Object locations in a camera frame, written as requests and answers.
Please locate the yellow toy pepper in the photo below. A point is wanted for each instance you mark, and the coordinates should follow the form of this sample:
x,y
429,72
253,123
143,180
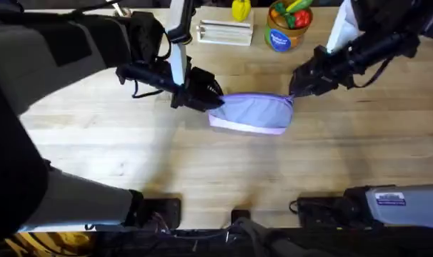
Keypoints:
x,y
241,9

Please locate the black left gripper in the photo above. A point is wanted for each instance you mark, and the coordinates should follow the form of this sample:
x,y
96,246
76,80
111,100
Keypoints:
x,y
148,75

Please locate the white ridged box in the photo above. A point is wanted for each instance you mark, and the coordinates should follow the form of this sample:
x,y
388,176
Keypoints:
x,y
225,34

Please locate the left wrist upright plate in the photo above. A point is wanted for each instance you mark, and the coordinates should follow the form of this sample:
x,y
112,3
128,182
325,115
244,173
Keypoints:
x,y
179,60

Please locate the grey and black right robot arm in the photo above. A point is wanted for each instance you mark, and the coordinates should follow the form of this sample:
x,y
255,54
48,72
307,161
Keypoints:
x,y
409,207

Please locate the wrist upright plate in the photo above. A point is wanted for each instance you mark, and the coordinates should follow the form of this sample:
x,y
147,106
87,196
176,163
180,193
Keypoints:
x,y
179,60
343,26

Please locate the lilac soft zip bag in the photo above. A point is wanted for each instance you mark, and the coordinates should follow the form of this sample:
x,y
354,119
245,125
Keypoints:
x,y
254,112

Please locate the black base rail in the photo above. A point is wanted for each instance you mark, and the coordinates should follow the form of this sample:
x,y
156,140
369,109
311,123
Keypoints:
x,y
309,244

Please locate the right wrist upright plate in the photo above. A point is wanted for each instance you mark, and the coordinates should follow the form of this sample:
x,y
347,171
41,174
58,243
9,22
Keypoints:
x,y
343,26

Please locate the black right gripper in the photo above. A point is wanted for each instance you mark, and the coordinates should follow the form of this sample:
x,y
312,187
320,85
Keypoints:
x,y
366,55

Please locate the tub of toy vegetables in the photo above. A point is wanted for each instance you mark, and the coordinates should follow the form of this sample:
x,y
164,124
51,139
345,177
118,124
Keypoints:
x,y
286,32

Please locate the grey and black left robot arm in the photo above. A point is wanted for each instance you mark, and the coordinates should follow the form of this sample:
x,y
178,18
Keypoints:
x,y
27,53

